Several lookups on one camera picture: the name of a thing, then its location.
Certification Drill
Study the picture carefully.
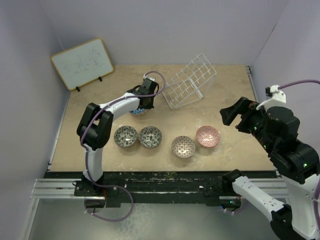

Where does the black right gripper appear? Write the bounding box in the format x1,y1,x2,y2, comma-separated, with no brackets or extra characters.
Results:
219,95,276,152

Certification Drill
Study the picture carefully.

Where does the blue patterned bowl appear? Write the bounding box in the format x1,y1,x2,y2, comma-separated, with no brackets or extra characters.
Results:
129,108,146,116

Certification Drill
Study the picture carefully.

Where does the white wire dish rack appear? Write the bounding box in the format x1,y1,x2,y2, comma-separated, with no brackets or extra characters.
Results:
162,53,217,110

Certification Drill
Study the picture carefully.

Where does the grey leaf bowl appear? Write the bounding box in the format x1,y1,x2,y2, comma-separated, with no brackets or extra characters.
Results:
113,125,138,148
138,126,163,148

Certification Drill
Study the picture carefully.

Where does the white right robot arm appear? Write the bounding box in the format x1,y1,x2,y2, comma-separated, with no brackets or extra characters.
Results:
220,97,320,240

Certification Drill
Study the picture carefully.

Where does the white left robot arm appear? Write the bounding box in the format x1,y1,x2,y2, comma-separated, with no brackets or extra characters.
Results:
76,77,164,196

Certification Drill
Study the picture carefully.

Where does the red patterned bowl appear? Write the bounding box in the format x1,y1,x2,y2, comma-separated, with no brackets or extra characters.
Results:
196,125,221,148

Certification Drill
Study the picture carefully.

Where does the brown patterned bowl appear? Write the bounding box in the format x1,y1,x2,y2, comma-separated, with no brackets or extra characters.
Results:
171,136,196,159

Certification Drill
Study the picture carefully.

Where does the small framed whiteboard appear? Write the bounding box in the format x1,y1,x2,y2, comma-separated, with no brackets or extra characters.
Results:
50,38,114,91

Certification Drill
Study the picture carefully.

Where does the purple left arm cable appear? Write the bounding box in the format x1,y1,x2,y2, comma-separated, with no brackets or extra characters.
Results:
79,71,167,223

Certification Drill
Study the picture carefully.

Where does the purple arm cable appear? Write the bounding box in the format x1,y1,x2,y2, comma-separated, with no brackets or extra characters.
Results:
222,78,320,236
79,71,167,223

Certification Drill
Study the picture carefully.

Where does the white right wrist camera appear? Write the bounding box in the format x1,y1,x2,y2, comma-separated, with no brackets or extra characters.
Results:
256,85,287,111

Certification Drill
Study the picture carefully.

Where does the black front mounting rail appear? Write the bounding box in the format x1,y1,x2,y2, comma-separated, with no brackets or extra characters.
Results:
31,171,289,209

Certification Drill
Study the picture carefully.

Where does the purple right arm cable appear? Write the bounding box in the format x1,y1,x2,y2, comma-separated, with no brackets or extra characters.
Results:
222,78,320,236

